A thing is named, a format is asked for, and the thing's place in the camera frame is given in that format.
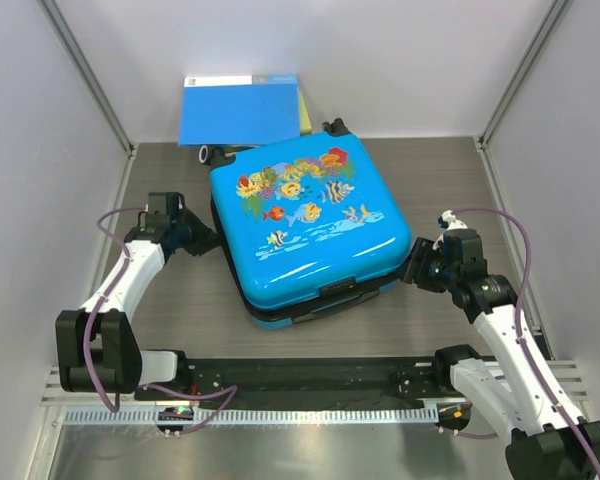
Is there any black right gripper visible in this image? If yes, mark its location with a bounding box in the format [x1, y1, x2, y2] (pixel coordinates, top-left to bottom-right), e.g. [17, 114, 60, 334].
[396, 236, 459, 293]

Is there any blue suitcase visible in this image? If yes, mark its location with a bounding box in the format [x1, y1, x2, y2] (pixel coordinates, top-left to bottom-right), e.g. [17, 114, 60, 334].
[199, 118, 412, 329]

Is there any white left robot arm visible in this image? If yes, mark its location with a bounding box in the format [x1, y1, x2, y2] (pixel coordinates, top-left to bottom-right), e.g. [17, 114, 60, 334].
[55, 192, 219, 400]

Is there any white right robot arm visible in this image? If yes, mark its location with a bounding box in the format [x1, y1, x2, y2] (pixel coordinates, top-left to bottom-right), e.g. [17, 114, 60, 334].
[402, 228, 600, 479]

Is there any blue white flat box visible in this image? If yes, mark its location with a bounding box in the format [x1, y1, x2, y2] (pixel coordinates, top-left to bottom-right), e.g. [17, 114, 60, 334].
[178, 74, 300, 146]

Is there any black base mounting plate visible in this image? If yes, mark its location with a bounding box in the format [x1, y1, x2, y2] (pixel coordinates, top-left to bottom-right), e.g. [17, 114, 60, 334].
[165, 356, 462, 411]

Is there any yellow-green drawer organizer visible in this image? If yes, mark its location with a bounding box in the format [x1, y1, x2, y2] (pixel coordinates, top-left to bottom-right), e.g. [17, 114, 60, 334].
[224, 89, 315, 151]

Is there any slotted cable duct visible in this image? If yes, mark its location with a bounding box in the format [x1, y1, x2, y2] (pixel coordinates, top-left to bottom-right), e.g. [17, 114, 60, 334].
[63, 404, 439, 427]

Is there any aluminium corner post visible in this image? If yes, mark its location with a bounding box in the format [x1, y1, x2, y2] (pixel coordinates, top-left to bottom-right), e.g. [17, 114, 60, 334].
[37, 0, 135, 157]
[477, 0, 573, 150]

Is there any aluminium right corner post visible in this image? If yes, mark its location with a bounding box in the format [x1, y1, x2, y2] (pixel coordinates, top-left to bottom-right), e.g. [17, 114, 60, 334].
[477, 0, 573, 150]

